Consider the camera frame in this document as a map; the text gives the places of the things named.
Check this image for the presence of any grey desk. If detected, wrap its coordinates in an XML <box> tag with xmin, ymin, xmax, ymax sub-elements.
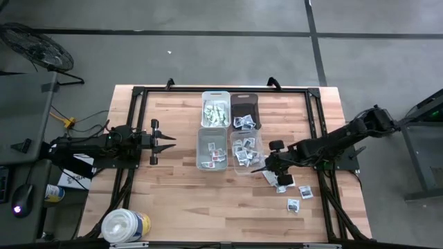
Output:
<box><xmin>0</xmin><ymin>71</ymin><xmax>59</xmax><ymax>243</ymax></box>

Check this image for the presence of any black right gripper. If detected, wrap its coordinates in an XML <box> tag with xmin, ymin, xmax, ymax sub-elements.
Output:
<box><xmin>251</xmin><ymin>139</ymin><xmax>298</xmax><ymax>187</ymax></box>

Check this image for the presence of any dark smoked plastic bin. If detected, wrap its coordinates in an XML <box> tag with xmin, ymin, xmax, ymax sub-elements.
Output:
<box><xmin>230</xmin><ymin>93</ymin><xmax>261</xmax><ymax>131</ymax></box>

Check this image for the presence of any black keyboard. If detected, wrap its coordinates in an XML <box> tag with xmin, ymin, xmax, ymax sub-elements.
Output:
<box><xmin>0</xmin><ymin>165</ymin><xmax>12</xmax><ymax>205</ymax></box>

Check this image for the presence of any yellow wipes canister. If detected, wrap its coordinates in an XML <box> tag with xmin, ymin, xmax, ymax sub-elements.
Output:
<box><xmin>100</xmin><ymin>207</ymin><xmax>152</xmax><ymax>244</ymax></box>

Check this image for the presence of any black desk bracket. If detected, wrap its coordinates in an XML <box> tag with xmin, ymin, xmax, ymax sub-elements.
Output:
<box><xmin>10</xmin><ymin>138</ymin><xmax>33</xmax><ymax>154</ymax></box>

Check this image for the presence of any white cardboard box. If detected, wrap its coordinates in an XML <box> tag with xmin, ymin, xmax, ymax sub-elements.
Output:
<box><xmin>57</xmin><ymin>154</ymin><xmax>95</xmax><ymax>191</ymax></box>

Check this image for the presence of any grey metal bracket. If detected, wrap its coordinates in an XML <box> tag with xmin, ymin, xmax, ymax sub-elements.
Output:
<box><xmin>302</xmin><ymin>243</ymin><xmax>343</xmax><ymax>249</ymax></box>
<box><xmin>109</xmin><ymin>241</ymin><xmax>150</xmax><ymax>249</ymax></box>

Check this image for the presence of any yellow power plug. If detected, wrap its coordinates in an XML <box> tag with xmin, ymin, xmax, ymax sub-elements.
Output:
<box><xmin>50</xmin><ymin>109</ymin><xmax>77</xmax><ymax>129</ymax></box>

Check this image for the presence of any black computer mouse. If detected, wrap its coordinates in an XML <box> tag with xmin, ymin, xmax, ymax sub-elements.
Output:
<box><xmin>11</xmin><ymin>182</ymin><xmax>35</xmax><ymax>219</ymax></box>

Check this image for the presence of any black metal stand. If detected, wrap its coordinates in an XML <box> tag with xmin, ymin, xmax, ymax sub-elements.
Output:
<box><xmin>397</xmin><ymin>88</ymin><xmax>443</xmax><ymax>203</ymax></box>

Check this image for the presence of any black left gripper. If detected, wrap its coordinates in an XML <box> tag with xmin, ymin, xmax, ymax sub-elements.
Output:
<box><xmin>140</xmin><ymin>119</ymin><xmax>177</xmax><ymax>166</ymax></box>

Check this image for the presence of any white plastic bin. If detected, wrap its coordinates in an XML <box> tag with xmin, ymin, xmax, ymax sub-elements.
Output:
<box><xmin>201</xmin><ymin>91</ymin><xmax>232</xmax><ymax>128</ymax></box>

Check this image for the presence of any small white blue can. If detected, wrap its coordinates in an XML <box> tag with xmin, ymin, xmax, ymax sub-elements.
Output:
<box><xmin>44</xmin><ymin>183</ymin><xmax>66</xmax><ymax>203</ymax></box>

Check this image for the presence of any light grey plastic bin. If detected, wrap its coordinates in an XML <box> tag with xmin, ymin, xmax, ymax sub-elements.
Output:
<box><xmin>196</xmin><ymin>127</ymin><xmax>228</xmax><ymax>172</ymax></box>

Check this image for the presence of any black floor fan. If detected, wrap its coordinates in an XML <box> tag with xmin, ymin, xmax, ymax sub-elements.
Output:
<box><xmin>0</xmin><ymin>21</ymin><xmax>86</xmax><ymax>86</ymax></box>

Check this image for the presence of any clear plastic bin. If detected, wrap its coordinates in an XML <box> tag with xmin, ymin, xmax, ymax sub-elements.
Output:
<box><xmin>230</xmin><ymin>129</ymin><xmax>266</xmax><ymax>176</ymax></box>

